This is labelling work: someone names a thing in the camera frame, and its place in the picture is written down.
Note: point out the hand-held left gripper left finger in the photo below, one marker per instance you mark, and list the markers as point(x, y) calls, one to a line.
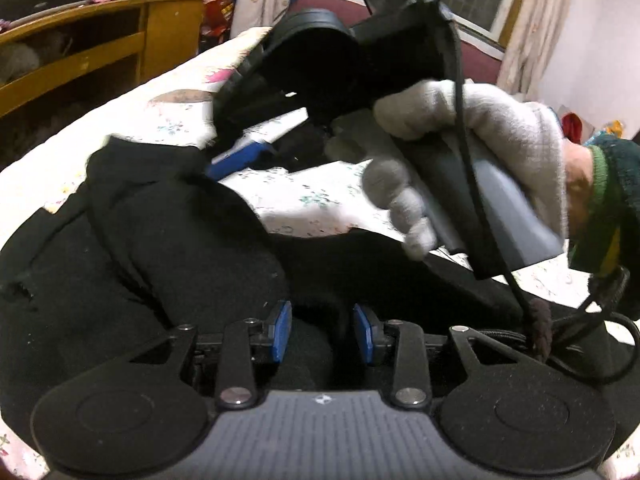
point(280, 332)

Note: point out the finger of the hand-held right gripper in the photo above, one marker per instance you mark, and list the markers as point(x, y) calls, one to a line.
point(277, 122)
point(240, 157)

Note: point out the floral bedsheet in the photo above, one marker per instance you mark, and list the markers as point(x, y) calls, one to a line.
point(325, 190)

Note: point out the black pants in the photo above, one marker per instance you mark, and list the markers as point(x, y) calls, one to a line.
point(175, 260)

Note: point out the red bag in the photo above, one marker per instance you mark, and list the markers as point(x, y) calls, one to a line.
point(217, 17)

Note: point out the person's right hand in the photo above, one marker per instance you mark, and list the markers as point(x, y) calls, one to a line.
point(515, 130)

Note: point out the person's right forearm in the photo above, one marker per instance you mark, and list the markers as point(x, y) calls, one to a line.
point(607, 200)

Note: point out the wooden shelf cabinet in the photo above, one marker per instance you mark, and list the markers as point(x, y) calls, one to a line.
point(95, 60)

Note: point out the yellow blue printed cloth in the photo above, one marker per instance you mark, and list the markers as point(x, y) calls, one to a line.
point(611, 129)

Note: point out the red cloth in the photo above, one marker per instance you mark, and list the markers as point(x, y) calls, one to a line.
point(572, 127)

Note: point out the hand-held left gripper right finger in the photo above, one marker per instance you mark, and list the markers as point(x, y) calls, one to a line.
point(364, 332)

